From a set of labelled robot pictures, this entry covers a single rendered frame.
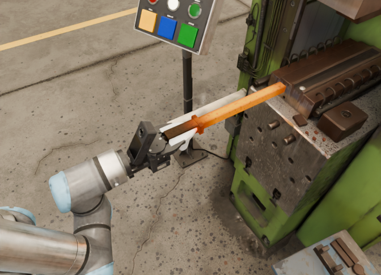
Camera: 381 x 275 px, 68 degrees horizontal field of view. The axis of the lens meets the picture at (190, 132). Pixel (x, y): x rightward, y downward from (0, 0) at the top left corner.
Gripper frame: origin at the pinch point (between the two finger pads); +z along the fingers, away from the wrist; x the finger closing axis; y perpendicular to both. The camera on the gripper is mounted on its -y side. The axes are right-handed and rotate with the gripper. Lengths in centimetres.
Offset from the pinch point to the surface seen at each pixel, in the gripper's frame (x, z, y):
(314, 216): 26, 54, 76
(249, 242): 14, 29, 105
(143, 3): -67, 18, 0
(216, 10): -42, 36, -3
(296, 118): 6.1, 37.1, 13.1
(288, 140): 9.4, 31.8, 17.5
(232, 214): -4, 31, 105
